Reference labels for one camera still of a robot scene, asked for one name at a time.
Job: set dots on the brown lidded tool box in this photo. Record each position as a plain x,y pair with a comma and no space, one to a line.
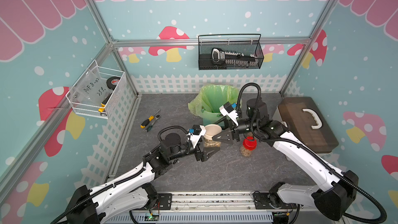
302,116

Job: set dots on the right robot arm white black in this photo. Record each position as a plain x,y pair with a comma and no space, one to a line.
335,190

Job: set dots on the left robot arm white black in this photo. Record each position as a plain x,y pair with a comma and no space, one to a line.
133,189

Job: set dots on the yellow black screwdriver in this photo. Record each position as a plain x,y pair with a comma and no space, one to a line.
148,120

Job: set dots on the peanut jar red lid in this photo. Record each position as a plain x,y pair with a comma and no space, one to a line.
248,146

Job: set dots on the green plastic bin liner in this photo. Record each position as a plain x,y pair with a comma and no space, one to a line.
212,97

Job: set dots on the clear wall bin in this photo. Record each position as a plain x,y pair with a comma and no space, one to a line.
89,91

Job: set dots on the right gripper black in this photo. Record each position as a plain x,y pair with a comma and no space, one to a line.
232,132

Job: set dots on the socket wrench set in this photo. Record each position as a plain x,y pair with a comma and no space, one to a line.
220,57

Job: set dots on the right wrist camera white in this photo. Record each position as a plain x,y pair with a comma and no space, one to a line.
229,110

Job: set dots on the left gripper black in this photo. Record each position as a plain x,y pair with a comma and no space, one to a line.
203,155

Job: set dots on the black wire mesh basket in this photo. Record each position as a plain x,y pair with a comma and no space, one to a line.
229,51

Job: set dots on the yellow utility knife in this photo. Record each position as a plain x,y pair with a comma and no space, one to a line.
103,104

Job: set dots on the peanut jar beige lid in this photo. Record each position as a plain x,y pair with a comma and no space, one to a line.
209,143

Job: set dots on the black tape roll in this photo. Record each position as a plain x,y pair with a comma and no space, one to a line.
112,82

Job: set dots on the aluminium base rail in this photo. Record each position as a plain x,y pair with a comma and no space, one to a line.
229,207

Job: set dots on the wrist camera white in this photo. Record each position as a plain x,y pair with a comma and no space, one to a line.
229,110
195,134

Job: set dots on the green trash bin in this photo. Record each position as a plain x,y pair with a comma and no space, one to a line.
210,117

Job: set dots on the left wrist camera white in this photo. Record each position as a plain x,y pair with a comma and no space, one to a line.
195,134

